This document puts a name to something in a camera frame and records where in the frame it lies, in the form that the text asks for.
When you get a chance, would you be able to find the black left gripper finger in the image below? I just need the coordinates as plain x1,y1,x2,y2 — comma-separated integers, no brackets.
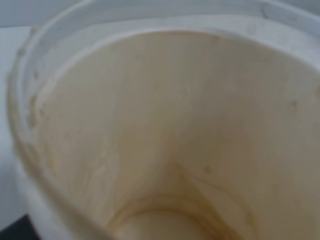
0,215,38,240

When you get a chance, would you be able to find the blue sleeved clear cup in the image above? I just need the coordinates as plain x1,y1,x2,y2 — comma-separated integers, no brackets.
7,0,320,240

